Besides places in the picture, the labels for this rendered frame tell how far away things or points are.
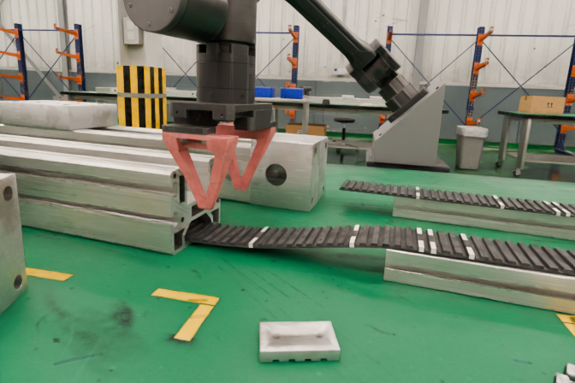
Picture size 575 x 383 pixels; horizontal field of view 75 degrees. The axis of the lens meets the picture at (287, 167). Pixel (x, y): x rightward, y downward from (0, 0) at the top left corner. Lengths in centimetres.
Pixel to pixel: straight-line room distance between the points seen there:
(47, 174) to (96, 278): 16
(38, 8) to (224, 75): 1108
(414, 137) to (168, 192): 67
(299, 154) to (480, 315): 29
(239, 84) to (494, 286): 28
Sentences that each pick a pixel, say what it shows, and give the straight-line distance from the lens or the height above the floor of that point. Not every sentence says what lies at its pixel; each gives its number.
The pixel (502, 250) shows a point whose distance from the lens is 38.
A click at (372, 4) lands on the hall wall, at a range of 824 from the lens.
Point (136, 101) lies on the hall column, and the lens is 373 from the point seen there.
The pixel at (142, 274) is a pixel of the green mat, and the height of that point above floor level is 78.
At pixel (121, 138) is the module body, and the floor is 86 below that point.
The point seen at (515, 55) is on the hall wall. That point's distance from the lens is 855.
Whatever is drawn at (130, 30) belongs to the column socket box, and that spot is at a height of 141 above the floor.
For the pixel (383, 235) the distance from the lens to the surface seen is 37.
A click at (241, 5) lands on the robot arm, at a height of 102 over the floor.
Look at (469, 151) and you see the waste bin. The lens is 551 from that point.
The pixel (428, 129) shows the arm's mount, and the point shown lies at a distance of 94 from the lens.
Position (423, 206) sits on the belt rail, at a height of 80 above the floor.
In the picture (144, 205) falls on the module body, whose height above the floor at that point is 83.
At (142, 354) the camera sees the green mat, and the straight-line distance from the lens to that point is 28.
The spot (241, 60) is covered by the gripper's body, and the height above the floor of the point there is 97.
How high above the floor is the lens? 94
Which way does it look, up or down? 12 degrees down
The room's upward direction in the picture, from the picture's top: 2 degrees clockwise
